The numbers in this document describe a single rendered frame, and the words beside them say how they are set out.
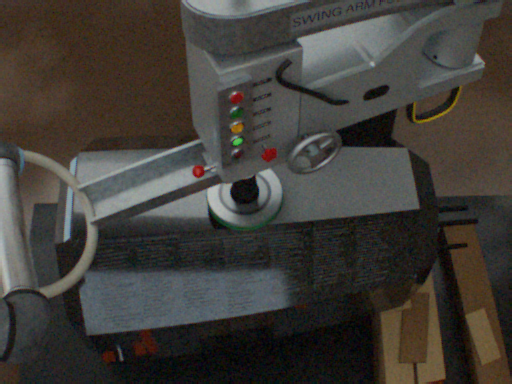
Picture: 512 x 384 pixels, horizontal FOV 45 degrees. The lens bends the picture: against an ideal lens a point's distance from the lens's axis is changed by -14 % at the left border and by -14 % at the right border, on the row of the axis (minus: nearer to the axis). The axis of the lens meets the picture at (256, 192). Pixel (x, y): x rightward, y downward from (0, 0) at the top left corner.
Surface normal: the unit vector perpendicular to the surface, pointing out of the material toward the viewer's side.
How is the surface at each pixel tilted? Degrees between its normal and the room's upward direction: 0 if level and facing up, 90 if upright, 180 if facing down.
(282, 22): 90
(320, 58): 4
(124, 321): 45
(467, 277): 0
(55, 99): 0
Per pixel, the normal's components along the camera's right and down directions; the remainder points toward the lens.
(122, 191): 0.03, -0.55
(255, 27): 0.33, 0.80
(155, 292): 0.07, 0.21
